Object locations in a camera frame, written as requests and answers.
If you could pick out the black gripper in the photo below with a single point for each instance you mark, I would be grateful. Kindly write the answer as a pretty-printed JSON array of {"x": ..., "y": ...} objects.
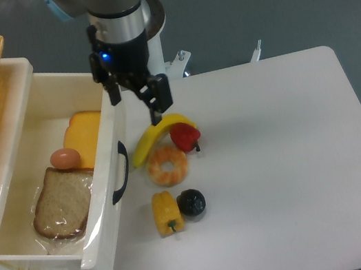
[{"x": 126, "y": 64}]

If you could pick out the white drawer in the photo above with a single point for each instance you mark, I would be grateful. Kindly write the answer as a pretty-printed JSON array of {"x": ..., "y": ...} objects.
[{"x": 54, "y": 99}]

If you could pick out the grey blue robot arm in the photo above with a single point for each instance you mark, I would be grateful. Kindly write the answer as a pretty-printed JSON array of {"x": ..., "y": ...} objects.
[{"x": 117, "y": 21}]

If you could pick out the yellow banana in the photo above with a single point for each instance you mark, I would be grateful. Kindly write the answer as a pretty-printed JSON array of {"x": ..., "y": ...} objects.
[{"x": 152, "y": 134}]

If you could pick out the orange cheese slice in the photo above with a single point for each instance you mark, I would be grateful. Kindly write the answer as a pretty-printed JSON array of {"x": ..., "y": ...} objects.
[{"x": 82, "y": 135}]

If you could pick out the red bell pepper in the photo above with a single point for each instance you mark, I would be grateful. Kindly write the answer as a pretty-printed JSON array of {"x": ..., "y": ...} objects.
[{"x": 185, "y": 137}]

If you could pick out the brown egg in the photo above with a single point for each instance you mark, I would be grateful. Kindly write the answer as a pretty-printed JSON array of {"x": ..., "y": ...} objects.
[{"x": 65, "y": 158}]

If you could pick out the black round fruit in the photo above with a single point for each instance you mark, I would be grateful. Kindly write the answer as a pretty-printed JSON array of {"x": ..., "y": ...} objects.
[{"x": 191, "y": 202}]

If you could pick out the yellow bell pepper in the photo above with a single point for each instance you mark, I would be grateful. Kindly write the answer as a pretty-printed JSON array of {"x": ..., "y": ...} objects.
[{"x": 167, "y": 215}]

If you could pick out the brown bread slice in plastic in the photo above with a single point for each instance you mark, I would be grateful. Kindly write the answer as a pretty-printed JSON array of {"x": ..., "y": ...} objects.
[{"x": 63, "y": 205}]

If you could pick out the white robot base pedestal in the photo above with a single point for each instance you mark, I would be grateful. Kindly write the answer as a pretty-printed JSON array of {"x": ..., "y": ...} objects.
[{"x": 155, "y": 18}]

